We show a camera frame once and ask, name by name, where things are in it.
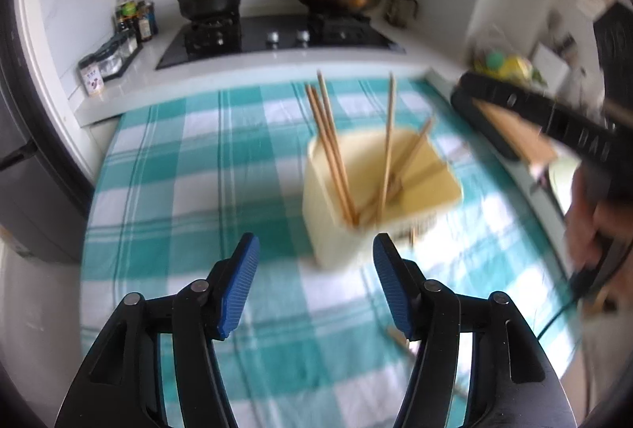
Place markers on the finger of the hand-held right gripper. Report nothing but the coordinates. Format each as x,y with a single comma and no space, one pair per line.
504,99

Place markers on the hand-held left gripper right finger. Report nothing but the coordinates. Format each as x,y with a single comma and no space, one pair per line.
393,284

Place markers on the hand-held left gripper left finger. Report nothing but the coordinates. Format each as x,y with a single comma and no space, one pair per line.
240,284

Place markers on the cream ribbed utensil holder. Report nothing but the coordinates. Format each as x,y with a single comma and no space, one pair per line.
336,230

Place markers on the single bamboo chopstick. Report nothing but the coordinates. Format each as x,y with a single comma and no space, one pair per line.
418,143

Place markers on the row of wooden chopsticks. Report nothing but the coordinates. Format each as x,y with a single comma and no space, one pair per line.
334,131

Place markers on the person's right hand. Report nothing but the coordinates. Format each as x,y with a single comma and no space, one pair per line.
591,225

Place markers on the black flat tray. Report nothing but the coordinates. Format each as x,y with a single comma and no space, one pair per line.
479,126

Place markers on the plastic bag with yellow sponges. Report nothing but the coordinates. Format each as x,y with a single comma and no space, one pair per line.
504,62

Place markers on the wooden cutting board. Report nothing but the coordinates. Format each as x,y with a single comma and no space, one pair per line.
519,136

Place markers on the white knife holder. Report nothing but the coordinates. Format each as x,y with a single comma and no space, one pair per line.
549,64

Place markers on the teal plaid tablecloth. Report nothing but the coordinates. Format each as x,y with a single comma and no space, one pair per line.
198,190

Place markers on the black gas stove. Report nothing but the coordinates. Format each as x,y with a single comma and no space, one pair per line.
277,30

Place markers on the grey refrigerator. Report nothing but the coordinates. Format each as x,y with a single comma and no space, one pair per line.
29,161

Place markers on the white-labelled spice jar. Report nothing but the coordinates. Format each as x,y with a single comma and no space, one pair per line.
92,79

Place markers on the rack of clear spice jars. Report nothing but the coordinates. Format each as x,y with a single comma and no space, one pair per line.
118,54

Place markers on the dark sauce bottle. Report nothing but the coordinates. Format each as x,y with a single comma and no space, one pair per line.
153,17
143,25

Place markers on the yellow-capped oil bottle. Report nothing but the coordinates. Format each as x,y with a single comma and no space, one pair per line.
126,12

